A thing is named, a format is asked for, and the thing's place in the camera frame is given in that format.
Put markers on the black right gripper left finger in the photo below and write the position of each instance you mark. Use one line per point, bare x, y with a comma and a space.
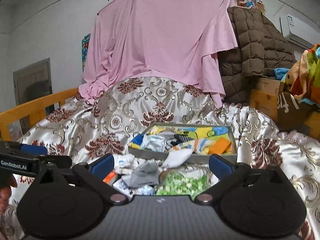
91, 176

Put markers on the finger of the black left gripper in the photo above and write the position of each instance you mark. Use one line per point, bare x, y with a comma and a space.
61, 161

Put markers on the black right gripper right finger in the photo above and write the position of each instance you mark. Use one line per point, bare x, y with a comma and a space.
230, 176

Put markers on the grey sock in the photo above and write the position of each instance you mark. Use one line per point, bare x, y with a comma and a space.
144, 174

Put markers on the striped black white sock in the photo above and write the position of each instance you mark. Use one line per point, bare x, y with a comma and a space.
175, 139

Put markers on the white blue printed cloth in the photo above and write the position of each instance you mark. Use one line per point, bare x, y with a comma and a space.
123, 164

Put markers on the person's left hand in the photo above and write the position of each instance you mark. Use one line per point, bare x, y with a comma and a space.
6, 192

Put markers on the orange white medicine box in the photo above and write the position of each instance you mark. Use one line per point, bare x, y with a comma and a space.
111, 178

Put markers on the floral satin bedspread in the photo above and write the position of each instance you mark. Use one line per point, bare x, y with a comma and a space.
85, 132

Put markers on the bag of green candies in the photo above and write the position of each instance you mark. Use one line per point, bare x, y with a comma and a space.
173, 182

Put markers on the striped yellow orange cloth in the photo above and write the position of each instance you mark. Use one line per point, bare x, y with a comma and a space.
199, 146

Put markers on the blue white milk carton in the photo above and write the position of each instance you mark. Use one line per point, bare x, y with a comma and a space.
122, 187

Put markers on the cardboard box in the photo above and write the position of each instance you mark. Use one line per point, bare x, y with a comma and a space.
264, 97

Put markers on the colourful plush toy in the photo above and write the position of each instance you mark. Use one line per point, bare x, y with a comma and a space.
302, 80

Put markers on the brown quilted jacket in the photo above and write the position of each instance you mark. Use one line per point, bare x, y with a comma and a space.
261, 49

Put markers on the pink hanging sheet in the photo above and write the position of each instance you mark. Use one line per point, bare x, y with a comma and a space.
176, 39

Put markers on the white air conditioner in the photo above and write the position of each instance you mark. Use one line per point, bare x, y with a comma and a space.
298, 32

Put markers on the orange wooden bed rail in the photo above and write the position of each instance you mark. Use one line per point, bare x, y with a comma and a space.
33, 110

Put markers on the grey wall panel door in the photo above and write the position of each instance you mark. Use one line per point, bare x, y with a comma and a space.
32, 82

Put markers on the cartoon wall poster left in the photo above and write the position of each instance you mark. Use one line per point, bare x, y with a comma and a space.
84, 49

